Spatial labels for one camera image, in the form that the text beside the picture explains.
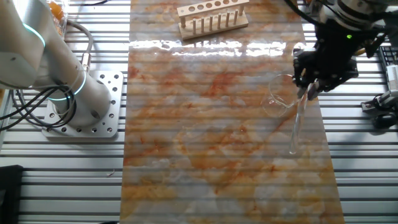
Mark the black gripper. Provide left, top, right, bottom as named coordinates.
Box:
left=292, top=23, right=379, bottom=101

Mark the clear glass beaker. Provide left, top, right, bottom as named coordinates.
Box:
left=260, top=73, right=304, bottom=118

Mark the clear glass test tube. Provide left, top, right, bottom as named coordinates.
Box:
left=288, top=90, right=308, bottom=156

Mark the wooden test tube rack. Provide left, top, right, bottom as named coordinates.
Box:
left=176, top=0, right=250, bottom=40

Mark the black keyboard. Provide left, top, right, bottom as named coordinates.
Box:
left=377, top=45, right=398, bottom=68

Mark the orange marble pattern mat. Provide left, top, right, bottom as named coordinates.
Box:
left=119, top=0, right=345, bottom=224

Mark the grey corrugated conduit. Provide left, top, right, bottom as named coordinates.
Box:
left=66, top=19, right=95, bottom=73

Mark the clear plastic fruit container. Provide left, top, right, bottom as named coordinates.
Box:
left=45, top=0, right=70, bottom=39

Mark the orange fruit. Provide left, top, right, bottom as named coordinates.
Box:
left=48, top=1, right=65, bottom=20

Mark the robot cable bundle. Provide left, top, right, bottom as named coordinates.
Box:
left=282, top=0, right=323, bottom=27

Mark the black camera clamp mount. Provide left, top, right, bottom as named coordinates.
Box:
left=360, top=90, right=398, bottom=129

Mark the black loose cable loop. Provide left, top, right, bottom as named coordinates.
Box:
left=79, top=0, right=110, bottom=7

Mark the black looped cable bundle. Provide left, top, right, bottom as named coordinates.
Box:
left=0, top=85, right=78, bottom=131

